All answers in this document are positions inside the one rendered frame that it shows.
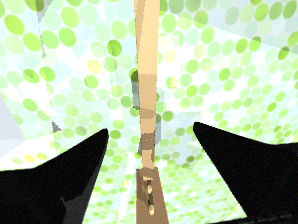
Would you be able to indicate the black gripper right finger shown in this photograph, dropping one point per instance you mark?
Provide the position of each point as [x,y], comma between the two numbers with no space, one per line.
[253,171]

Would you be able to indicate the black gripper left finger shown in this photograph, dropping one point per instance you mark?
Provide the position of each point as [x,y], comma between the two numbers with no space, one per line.
[58,191]

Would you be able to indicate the long tan wooden plank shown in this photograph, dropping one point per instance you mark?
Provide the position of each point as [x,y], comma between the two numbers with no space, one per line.
[146,28]

